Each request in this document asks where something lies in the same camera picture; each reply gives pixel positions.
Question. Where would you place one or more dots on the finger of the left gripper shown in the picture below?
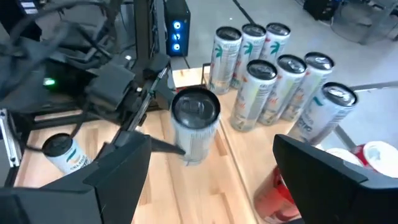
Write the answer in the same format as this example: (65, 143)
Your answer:
(164, 147)
(163, 95)

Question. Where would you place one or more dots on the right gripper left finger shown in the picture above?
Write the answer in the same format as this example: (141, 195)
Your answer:
(109, 193)

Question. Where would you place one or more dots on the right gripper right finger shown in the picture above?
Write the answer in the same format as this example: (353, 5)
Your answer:
(335, 199)

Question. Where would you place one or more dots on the white Celsius can blue band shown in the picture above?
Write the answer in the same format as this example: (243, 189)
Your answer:
(194, 140)

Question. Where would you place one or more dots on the white Celsius can black lid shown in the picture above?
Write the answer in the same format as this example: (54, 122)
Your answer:
(66, 155)
(286, 84)

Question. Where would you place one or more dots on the red Coca-Cola can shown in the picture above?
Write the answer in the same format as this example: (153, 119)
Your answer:
(382, 158)
(273, 199)

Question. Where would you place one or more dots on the Celsius Arctic Vibe can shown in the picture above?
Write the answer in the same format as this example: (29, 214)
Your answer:
(326, 115)

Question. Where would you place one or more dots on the Celsius can orange swirl logo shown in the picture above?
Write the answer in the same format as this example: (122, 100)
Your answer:
(314, 77)

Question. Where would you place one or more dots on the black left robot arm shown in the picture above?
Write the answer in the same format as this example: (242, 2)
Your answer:
(31, 62)

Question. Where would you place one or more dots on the black box with blue light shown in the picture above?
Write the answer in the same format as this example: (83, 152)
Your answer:
(177, 31)

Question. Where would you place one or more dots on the black upright post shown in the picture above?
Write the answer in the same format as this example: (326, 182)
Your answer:
(144, 31)

